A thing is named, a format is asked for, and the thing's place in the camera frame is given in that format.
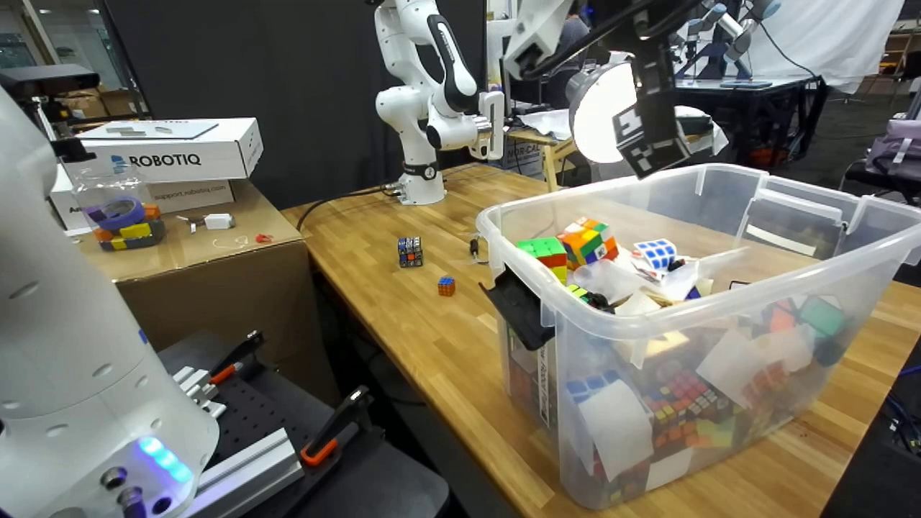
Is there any white hanging sheet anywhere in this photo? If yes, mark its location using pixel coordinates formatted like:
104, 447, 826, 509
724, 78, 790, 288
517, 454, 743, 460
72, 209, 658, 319
688, 0, 908, 97

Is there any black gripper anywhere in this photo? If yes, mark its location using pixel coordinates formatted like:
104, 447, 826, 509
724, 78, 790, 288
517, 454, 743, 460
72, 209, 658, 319
621, 0, 698, 150

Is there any black cable on table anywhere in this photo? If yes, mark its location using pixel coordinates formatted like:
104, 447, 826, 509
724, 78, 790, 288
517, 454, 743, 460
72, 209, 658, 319
293, 180, 402, 232

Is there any aluminium extrusion rail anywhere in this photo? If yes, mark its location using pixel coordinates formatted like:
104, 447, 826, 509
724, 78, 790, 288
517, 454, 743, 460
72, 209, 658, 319
187, 424, 310, 516

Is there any black clamp with orange tip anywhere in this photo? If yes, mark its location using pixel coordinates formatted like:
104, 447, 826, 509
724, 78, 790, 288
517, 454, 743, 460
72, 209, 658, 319
295, 382, 377, 471
202, 327, 268, 388

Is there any black background table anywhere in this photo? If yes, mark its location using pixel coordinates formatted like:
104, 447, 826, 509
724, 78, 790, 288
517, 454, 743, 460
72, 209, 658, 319
675, 73, 832, 179

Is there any black box latch handle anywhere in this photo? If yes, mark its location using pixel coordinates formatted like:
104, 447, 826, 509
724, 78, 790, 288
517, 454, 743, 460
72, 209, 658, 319
482, 264, 559, 353

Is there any orange multicolour puzzle cube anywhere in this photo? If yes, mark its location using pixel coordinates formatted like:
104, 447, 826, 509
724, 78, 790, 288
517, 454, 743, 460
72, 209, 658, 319
559, 215, 625, 270

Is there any white Robotiq cardboard box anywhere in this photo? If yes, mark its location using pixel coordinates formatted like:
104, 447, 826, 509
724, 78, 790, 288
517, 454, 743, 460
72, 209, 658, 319
75, 114, 268, 185

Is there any small dark Rubik's cube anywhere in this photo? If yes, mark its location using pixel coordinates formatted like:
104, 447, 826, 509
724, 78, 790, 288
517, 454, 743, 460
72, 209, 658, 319
395, 232, 429, 270

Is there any green and black puzzle cube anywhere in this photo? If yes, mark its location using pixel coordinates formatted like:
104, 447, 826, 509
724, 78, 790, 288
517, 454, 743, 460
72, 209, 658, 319
796, 297, 854, 369

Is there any tub of colourful blocks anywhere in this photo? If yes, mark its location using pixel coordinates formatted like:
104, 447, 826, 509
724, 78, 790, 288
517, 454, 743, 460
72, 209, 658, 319
90, 192, 170, 252

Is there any blue and white puzzle cube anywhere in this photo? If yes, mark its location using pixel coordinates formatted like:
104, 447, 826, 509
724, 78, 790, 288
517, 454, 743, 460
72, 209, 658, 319
634, 235, 685, 280

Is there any brown cardboard box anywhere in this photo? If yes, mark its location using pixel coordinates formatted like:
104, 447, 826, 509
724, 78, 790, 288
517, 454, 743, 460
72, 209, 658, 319
92, 179, 340, 404

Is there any round white lamp diffuser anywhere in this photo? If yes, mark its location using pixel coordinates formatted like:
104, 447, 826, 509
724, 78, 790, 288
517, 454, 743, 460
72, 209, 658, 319
567, 57, 644, 166

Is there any clear plastic storage box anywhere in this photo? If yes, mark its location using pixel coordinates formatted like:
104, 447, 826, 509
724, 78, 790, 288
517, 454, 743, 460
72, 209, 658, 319
475, 159, 921, 513

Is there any dark multicolour Rubik's cube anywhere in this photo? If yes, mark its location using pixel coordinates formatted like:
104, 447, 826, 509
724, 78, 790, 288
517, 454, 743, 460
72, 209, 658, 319
644, 370, 739, 454

